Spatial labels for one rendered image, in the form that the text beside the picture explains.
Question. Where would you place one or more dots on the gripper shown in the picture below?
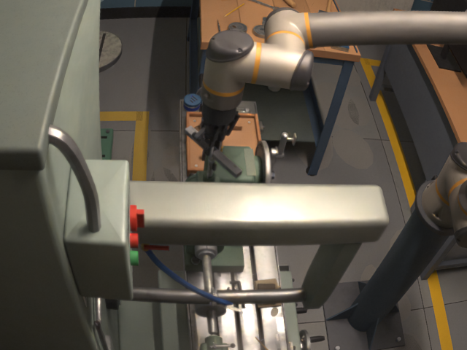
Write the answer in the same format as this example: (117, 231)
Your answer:
(219, 114)

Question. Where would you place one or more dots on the dark grey lever bar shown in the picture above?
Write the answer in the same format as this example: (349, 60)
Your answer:
(230, 165)

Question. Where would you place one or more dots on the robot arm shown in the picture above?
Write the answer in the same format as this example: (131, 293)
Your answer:
(350, 25)

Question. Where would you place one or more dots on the green dividing head body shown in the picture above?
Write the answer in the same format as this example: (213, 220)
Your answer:
(241, 160)

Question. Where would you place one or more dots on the orange tray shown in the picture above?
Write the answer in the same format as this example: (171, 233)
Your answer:
(248, 131)

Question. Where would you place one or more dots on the grey crank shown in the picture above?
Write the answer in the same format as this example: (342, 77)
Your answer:
(282, 146)

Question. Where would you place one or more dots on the grey machine spindle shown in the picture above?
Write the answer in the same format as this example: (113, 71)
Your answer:
(207, 270)

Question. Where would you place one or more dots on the green clamp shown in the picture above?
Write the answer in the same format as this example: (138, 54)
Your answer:
(215, 343)

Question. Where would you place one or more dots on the grey index plate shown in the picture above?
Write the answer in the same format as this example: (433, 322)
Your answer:
(266, 160)

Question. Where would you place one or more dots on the dark green cabinet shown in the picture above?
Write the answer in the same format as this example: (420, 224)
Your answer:
(292, 113)

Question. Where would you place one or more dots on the green crate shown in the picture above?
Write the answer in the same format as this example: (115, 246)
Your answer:
(106, 144)

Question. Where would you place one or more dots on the large red button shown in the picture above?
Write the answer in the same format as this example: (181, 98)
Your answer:
(135, 217)

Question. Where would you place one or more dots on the grey metal disc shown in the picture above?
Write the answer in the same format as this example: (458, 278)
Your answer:
(238, 27)
(259, 30)

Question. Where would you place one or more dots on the orange workbench with blue legs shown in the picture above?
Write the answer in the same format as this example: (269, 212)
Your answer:
(251, 14)
(434, 80)

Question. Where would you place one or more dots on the small red button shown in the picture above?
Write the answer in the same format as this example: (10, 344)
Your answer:
(134, 239)

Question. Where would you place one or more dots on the yellow pencil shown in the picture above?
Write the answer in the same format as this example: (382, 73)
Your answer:
(234, 10)

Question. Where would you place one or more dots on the grey round floor disc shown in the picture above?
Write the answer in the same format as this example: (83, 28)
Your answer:
(109, 51)

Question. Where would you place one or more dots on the green button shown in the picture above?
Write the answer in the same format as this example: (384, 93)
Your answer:
(134, 257)

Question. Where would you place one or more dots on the grey-green control box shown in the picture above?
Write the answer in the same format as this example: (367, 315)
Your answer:
(98, 233)

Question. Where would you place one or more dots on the grey-green milling machine body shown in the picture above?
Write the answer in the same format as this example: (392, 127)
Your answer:
(44, 73)

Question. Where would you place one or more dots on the black box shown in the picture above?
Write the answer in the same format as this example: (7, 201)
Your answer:
(452, 58)

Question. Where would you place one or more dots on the grey steel rail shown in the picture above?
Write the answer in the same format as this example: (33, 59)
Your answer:
(255, 294)

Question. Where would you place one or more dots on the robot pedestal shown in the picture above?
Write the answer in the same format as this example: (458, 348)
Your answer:
(397, 270)

